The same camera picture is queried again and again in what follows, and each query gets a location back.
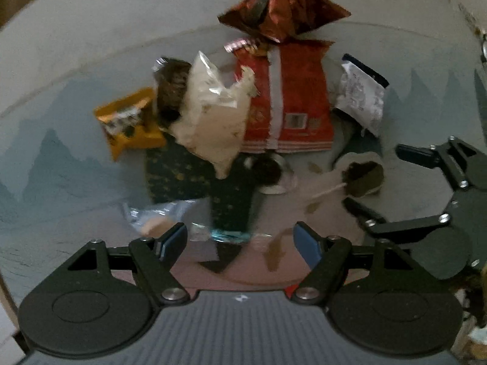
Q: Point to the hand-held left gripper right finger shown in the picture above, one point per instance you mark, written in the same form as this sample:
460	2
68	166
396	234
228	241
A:
306	245

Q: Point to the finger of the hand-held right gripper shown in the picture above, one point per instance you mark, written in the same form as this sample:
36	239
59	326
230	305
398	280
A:
418	154
403	226

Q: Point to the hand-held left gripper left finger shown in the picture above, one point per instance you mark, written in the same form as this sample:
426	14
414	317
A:
173	241

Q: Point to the yellow snack packet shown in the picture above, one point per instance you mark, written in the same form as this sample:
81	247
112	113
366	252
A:
129	137

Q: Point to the dark red foil snack bag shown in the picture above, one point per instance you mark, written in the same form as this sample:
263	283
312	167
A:
281	11

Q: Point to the clear blue-edged packet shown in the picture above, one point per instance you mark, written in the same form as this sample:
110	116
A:
159	215

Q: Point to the clear packet with green cake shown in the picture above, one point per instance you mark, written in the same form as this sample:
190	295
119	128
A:
361	175

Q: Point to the clear packet with dark cookie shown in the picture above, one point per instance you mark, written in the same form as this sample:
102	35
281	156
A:
270	173

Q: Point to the white and blue packet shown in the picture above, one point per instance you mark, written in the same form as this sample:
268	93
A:
359	95

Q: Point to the metal lamp base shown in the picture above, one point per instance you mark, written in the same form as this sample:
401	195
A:
484	49

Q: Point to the cream snack packet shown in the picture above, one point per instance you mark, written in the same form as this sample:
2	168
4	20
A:
215	121

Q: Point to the large red snack bag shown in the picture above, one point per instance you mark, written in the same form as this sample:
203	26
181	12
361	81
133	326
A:
296	95

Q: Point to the brown cake packet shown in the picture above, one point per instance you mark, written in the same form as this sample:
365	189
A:
171	91

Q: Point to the mountain print tablecloth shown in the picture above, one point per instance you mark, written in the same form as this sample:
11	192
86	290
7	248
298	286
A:
95	45

